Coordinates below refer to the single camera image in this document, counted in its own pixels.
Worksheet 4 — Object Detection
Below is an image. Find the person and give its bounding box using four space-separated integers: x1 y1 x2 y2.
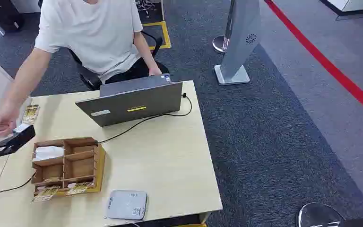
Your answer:
0 0 170 139

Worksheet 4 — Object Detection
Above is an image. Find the wooden card box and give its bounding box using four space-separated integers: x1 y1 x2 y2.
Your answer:
31 137 106 198

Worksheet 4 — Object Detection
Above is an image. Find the grey laptop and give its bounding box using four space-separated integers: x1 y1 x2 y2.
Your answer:
75 73 184 128

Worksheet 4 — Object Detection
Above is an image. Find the black cable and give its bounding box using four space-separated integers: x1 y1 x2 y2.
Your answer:
0 92 193 199

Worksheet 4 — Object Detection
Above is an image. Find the yellow card stack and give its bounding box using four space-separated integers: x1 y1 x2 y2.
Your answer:
21 104 41 125

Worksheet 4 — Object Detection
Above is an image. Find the black chair base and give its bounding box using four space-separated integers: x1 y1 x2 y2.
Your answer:
135 0 158 18

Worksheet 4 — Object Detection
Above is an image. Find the person's right hand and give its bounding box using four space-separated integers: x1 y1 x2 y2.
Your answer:
0 103 21 139

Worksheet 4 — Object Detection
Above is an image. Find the red floor tape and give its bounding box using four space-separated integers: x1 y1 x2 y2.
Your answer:
264 0 363 122

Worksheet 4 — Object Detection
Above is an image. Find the white card stack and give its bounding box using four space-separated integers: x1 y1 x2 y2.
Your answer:
34 146 65 162

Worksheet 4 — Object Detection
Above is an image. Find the black bag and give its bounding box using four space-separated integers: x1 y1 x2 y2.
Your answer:
0 0 26 33

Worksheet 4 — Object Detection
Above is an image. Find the black bracket stand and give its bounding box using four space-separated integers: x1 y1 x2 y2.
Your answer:
0 124 36 163

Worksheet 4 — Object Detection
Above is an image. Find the yellow floor tape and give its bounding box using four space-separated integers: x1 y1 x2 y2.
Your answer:
141 20 172 51

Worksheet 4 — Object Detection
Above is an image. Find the large chrome round base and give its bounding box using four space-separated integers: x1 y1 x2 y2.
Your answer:
295 202 347 227

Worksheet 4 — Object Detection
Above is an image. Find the grey card reader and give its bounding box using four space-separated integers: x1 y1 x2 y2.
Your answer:
105 190 148 221

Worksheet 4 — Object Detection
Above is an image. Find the white platform with black edge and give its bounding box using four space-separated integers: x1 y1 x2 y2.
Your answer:
319 0 363 21

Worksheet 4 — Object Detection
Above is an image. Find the person's left hand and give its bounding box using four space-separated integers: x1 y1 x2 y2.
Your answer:
148 66 163 77

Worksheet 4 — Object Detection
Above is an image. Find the chrome stanchion base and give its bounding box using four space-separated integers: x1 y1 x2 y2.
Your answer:
212 35 230 54

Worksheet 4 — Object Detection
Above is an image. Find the black office chair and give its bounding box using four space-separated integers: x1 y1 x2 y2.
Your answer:
68 30 170 91

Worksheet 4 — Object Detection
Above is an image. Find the grey kiosk stand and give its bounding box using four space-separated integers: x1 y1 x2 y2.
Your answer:
214 0 262 86

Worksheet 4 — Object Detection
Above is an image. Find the yellow printed card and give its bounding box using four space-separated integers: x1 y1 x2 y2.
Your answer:
32 186 61 203
65 182 94 197

